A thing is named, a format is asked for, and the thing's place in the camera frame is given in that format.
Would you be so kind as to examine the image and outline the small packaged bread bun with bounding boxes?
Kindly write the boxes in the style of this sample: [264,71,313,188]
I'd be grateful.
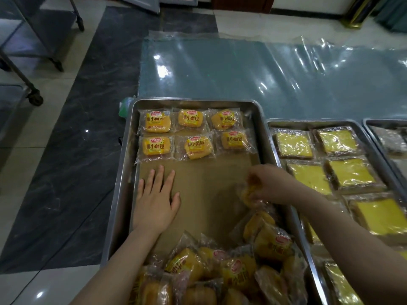
[206,108,244,130]
[176,133,215,161]
[136,135,176,162]
[239,179,274,211]
[137,109,175,134]
[173,108,209,132]

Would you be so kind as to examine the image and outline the person's right forearm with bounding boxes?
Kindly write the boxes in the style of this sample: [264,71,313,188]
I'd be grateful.
[292,184,407,305]

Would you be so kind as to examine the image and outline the person's left hand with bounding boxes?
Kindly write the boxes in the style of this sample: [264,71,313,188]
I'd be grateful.
[133,165,181,238]

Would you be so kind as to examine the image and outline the pile of brown cake packets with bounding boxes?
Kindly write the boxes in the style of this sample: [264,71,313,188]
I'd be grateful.
[370,125,407,156]

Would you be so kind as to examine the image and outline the yellow cake slice packets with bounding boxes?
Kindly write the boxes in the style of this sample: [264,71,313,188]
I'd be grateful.
[272,126,407,305]

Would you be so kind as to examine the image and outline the person's left forearm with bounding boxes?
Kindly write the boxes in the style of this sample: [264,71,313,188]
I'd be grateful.
[70,230,159,305]

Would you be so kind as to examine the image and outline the group of teal covered chairs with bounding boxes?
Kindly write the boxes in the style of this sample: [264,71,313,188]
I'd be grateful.
[374,0,407,33]

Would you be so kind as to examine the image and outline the dark wooden door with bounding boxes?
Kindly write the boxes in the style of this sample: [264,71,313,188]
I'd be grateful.
[211,0,276,14]

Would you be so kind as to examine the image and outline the gold and black bin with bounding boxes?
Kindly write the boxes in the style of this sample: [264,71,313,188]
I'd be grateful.
[340,0,379,29]

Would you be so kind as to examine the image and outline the steel tray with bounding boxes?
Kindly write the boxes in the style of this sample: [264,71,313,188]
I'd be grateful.
[362,118,407,200]
[100,97,323,305]
[266,119,407,305]

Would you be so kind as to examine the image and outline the crumpled green plastic bag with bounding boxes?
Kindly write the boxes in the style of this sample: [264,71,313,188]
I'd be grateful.
[118,97,134,119]

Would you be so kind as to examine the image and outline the brown paper tray liner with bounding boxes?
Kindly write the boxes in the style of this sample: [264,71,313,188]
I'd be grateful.
[130,104,287,261]

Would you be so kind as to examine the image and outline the plastic covered teal tablecloth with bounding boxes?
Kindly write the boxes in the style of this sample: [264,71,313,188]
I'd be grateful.
[138,31,407,123]

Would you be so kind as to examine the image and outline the person's right hand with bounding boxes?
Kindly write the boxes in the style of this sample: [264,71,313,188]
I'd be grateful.
[246,164,301,207]

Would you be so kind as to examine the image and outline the white framed door leaf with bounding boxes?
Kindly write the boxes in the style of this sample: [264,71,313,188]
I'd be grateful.
[117,0,161,15]

